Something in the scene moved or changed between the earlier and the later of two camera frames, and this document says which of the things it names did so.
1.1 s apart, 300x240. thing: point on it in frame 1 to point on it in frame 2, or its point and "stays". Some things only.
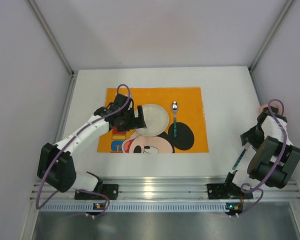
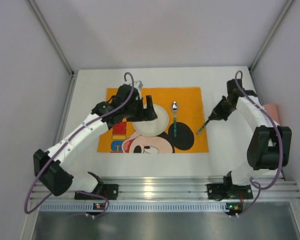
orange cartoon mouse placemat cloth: [186, 132] stays
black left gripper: [134, 118] to [142, 111]
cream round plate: [156, 119] stays
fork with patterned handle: [239, 159] to [202, 127]
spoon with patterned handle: [175, 107] stays
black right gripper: [246, 136] to [217, 113]
